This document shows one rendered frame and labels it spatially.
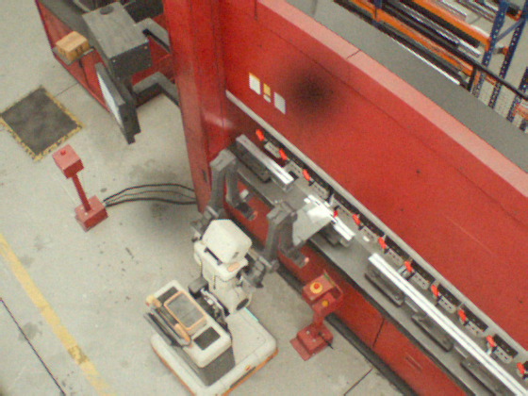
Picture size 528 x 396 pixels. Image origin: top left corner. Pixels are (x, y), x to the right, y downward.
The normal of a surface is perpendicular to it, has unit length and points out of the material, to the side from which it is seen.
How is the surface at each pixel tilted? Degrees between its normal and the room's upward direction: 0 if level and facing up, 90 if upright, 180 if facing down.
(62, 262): 0
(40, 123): 0
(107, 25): 1
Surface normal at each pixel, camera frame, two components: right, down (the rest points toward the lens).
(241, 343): -0.03, -0.59
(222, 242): -0.57, 0.00
